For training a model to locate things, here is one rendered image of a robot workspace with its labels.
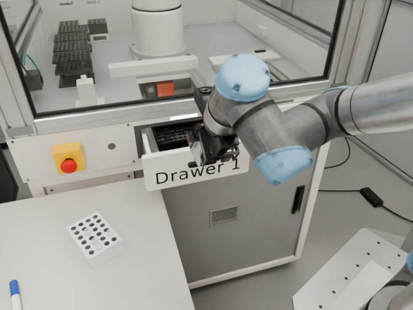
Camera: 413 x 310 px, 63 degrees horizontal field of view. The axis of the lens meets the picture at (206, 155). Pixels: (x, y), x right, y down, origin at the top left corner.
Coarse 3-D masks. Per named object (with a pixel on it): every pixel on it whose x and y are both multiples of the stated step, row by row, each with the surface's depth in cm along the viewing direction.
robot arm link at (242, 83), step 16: (224, 64) 47; (240, 64) 47; (256, 64) 48; (224, 80) 47; (240, 80) 46; (256, 80) 47; (224, 96) 48; (240, 96) 47; (256, 96) 47; (224, 112) 51; (240, 112) 48
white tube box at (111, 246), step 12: (96, 216) 85; (72, 228) 82; (84, 228) 82; (96, 228) 82; (108, 228) 82; (72, 240) 82; (84, 240) 79; (108, 240) 79; (120, 240) 79; (84, 252) 76; (96, 252) 76; (108, 252) 78; (96, 264) 77
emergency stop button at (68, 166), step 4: (68, 160) 88; (64, 164) 87; (68, 164) 87; (72, 164) 88; (76, 164) 89; (64, 168) 88; (68, 168) 88; (72, 168) 88; (76, 168) 89; (68, 172) 89; (72, 172) 89
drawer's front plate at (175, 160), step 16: (240, 144) 89; (144, 160) 83; (160, 160) 85; (176, 160) 86; (192, 160) 88; (240, 160) 92; (144, 176) 86; (160, 176) 87; (176, 176) 89; (192, 176) 91; (208, 176) 92; (224, 176) 94
